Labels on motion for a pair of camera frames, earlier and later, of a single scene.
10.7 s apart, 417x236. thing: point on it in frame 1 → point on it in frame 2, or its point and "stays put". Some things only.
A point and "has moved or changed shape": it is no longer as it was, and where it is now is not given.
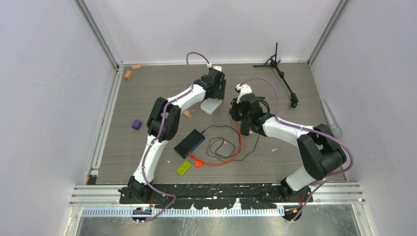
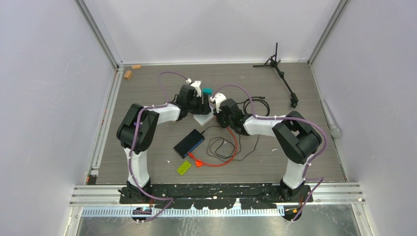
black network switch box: x=187 y=145 stays put
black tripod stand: x=272 y=62 stays put
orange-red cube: x=198 y=163 stays put
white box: x=209 y=105 has moved or changed shape
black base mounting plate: x=214 y=196 stays put
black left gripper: x=220 y=93 → x=204 y=108
